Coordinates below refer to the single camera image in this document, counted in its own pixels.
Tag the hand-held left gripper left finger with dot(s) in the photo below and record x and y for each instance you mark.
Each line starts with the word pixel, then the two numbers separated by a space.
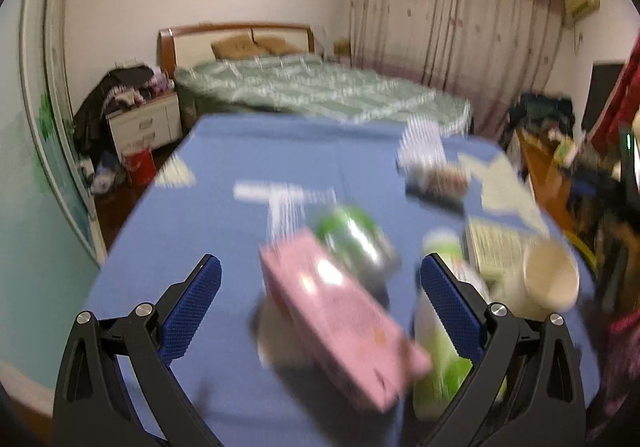
pixel 192 307

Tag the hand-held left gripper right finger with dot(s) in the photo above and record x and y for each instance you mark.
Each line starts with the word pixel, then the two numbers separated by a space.
pixel 450 307

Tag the pink box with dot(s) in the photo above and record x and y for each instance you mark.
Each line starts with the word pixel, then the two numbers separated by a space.
pixel 340 322

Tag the green framed box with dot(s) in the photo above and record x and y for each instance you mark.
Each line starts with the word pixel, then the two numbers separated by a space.
pixel 564 149

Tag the long wooden desk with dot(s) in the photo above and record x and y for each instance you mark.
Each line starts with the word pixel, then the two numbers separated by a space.
pixel 545 177

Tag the green and white bottle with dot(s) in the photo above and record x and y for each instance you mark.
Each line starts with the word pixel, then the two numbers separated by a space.
pixel 440 377

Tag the blue star-print tablecloth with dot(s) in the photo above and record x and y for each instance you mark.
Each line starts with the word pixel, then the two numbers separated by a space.
pixel 225 227

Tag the black television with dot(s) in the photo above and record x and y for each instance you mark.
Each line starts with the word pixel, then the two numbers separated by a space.
pixel 602 97

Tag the paper cup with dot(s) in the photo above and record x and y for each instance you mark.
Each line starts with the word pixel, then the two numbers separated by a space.
pixel 550 272

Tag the pile of dark clothes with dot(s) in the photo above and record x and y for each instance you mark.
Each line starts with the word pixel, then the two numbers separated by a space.
pixel 542 114

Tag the red dotted quilted jacket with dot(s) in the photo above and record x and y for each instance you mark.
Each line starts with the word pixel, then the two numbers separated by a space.
pixel 625 87

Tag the green plastic packet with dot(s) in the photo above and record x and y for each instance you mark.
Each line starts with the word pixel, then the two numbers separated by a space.
pixel 350 237

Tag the red bucket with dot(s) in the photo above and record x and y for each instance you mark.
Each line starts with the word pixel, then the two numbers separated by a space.
pixel 138 166

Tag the white nightstand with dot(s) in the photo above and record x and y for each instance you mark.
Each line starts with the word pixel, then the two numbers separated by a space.
pixel 145 119

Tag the dark clothes pile on nightstand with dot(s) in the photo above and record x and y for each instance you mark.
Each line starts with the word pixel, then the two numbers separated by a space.
pixel 100 107

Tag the pink and white curtain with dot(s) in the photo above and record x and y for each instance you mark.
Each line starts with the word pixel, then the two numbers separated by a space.
pixel 450 27

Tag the sliding-door wardrobe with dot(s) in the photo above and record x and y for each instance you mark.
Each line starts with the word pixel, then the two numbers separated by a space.
pixel 35 127

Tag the green checked quilt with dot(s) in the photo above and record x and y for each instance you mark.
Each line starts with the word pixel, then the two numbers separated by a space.
pixel 325 89

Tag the brown pillow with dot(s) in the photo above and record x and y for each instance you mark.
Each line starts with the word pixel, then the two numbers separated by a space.
pixel 275 46
pixel 234 48

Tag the wooden bed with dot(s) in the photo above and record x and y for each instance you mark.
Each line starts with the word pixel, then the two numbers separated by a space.
pixel 200 42

